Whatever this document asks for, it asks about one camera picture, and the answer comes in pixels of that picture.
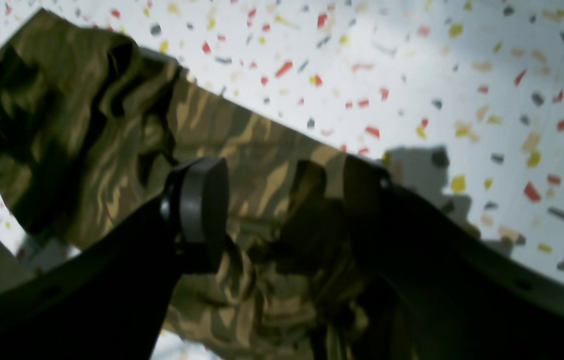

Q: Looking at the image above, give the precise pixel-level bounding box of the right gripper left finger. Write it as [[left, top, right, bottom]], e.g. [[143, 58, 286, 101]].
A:
[[0, 157, 229, 360]]

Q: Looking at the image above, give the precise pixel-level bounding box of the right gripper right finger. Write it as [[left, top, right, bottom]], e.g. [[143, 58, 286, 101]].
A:
[[343, 155, 564, 360]]

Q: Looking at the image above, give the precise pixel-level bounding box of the camouflage T-shirt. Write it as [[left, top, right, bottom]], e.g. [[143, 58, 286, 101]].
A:
[[0, 10, 416, 360]]

